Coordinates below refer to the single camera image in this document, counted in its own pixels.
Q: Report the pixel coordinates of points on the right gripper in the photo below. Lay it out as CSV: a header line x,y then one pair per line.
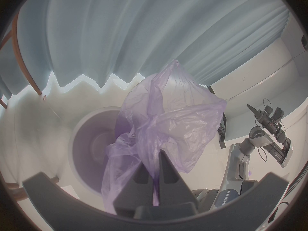
x,y
263,120

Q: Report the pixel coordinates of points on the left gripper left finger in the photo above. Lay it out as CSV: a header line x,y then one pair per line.
x,y
134,191

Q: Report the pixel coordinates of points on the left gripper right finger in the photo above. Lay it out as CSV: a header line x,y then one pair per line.
x,y
173,186

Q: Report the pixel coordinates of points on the purple plastic bag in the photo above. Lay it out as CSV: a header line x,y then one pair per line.
x,y
180,119

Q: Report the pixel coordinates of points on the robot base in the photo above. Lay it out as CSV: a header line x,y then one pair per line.
x,y
204,198

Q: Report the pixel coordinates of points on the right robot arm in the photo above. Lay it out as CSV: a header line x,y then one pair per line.
x,y
237,167

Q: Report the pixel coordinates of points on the white trash bin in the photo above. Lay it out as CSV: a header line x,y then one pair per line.
x,y
84,141

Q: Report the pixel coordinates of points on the blue-green curtain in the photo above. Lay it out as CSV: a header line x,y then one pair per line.
x,y
120,32

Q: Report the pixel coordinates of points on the wooden chair with white cushions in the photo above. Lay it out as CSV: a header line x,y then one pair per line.
x,y
18,52

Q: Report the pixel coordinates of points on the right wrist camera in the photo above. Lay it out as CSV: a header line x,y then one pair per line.
x,y
268,109

